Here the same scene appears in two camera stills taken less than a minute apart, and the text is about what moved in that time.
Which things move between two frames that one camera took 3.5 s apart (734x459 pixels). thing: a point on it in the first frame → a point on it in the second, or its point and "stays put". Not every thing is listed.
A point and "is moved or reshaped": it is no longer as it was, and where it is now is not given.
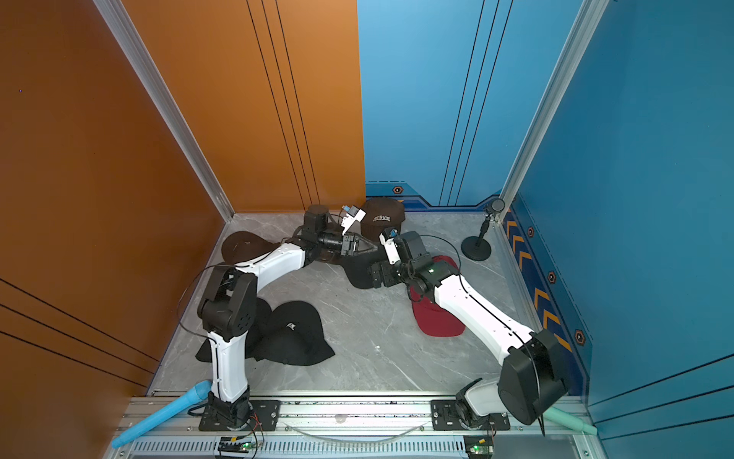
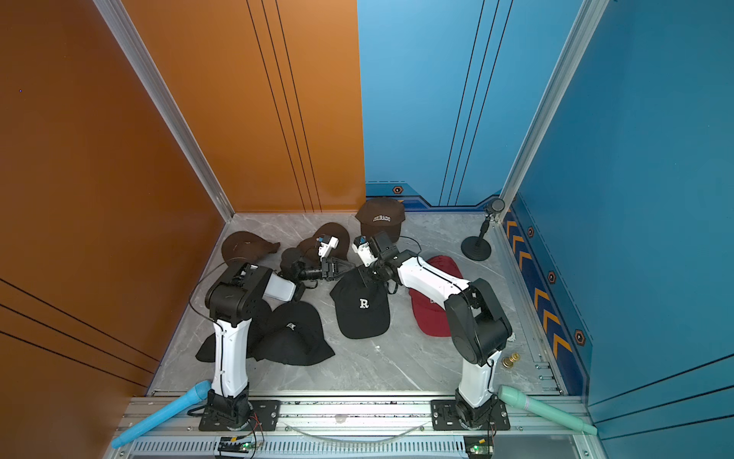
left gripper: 351,242 → 330,269
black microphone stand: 478,248 stays put
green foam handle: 563,419 stays put
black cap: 258,338 stays put
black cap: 295,336 stays put
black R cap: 358,266 is moved or reshaped
